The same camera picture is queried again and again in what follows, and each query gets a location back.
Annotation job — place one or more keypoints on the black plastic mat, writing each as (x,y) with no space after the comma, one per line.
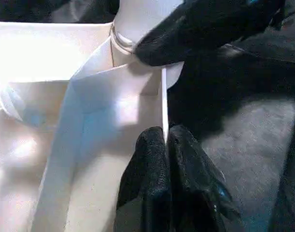
(254,133)

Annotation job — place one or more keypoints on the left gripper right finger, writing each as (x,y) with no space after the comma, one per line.
(198,188)

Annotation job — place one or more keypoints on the white plastic table leg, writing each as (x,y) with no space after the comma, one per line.
(133,21)

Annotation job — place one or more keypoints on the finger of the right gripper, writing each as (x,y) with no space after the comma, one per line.
(191,36)

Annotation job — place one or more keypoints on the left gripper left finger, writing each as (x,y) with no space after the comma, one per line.
(147,181)

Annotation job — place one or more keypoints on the white plastic table top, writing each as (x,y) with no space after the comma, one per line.
(89,108)

